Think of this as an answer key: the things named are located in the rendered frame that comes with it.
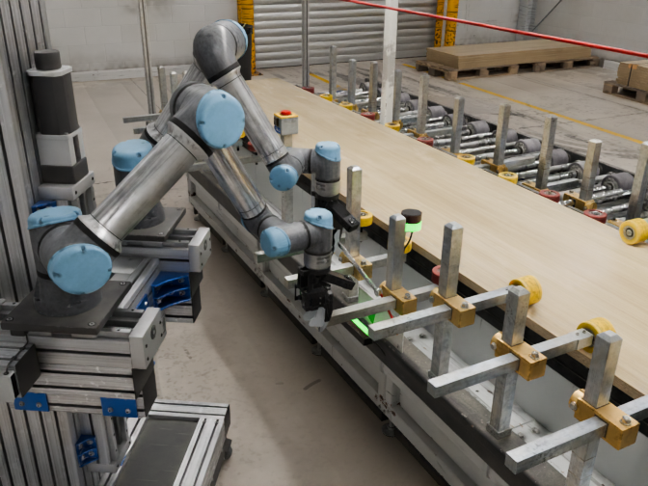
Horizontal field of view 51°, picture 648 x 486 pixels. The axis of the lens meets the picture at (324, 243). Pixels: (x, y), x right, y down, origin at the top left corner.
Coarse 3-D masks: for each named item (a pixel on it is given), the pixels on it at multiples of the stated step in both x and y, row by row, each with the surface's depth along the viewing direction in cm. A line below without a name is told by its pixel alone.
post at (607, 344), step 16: (608, 336) 131; (608, 352) 131; (592, 368) 136; (608, 368) 134; (592, 384) 137; (608, 384) 136; (592, 400) 137; (576, 448) 144; (592, 448) 142; (576, 464) 145; (592, 464) 145; (576, 480) 146
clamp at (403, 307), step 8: (384, 288) 204; (400, 288) 202; (384, 296) 204; (392, 296) 200; (400, 296) 198; (400, 304) 197; (408, 304) 196; (416, 304) 198; (400, 312) 198; (408, 312) 198
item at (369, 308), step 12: (420, 288) 205; (432, 288) 205; (372, 300) 198; (384, 300) 198; (420, 300) 203; (336, 312) 191; (348, 312) 192; (360, 312) 194; (372, 312) 196; (336, 324) 191
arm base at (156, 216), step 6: (156, 204) 201; (150, 210) 199; (156, 210) 201; (162, 210) 204; (150, 216) 200; (156, 216) 201; (162, 216) 203; (144, 222) 198; (150, 222) 199; (156, 222) 201; (162, 222) 203; (138, 228) 198; (144, 228) 199
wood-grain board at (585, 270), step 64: (320, 128) 351; (384, 128) 353; (384, 192) 268; (448, 192) 268; (512, 192) 269; (512, 256) 216; (576, 256) 216; (640, 256) 217; (576, 320) 181; (640, 320) 181; (640, 384) 156
